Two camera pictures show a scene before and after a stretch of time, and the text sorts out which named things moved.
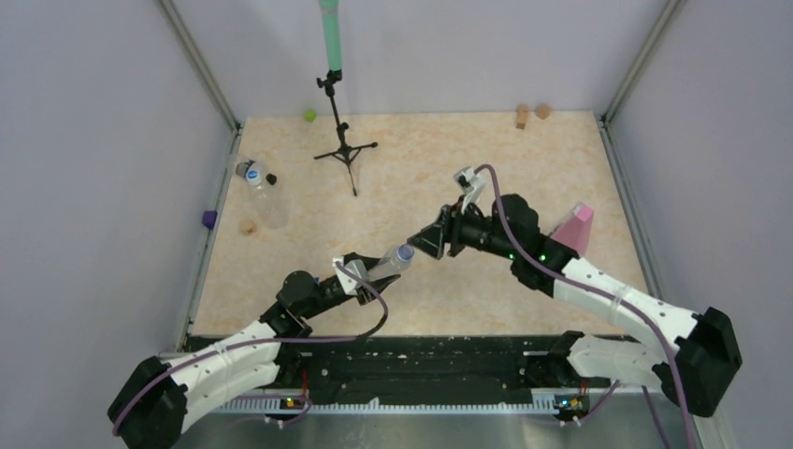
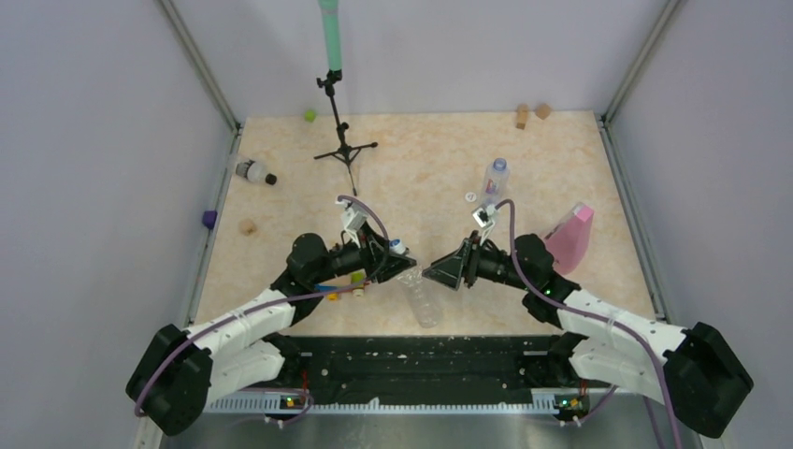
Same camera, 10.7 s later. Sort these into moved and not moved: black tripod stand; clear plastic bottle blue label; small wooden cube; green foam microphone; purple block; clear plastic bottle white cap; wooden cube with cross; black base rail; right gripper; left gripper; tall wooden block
Moved: clear plastic bottle blue label; clear plastic bottle white cap; right gripper; left gripper
Not moved: black tripod stand; wooden cube with cross; tall wooden block; black base rail; small wooden cube; purple block; green foam microphone
